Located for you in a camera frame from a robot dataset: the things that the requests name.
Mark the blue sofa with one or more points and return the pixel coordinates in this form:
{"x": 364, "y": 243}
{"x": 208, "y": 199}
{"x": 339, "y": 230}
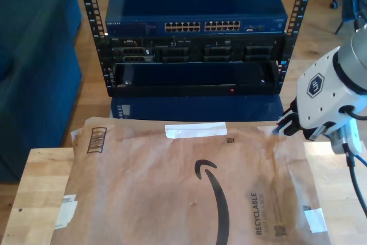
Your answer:
{"x": 34, "y": 55}

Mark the brown paper mailer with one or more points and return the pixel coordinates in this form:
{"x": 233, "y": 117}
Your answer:
{"x": 129, "y": 184}

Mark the dark chair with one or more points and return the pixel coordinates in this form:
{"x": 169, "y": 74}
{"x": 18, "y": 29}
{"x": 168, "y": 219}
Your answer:
{"x": 348, "y": 4}

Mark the blue equipment chassis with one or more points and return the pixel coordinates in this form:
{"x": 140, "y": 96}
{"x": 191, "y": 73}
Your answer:
{"x": 200, "y": 107}

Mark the black rack frame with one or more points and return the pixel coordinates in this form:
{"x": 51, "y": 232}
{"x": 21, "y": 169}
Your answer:
{"x": 103, "y": 55}

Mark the black rack server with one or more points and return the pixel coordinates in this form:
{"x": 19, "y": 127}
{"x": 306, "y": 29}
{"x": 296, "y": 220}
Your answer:
{"x": 195, "y": 55}

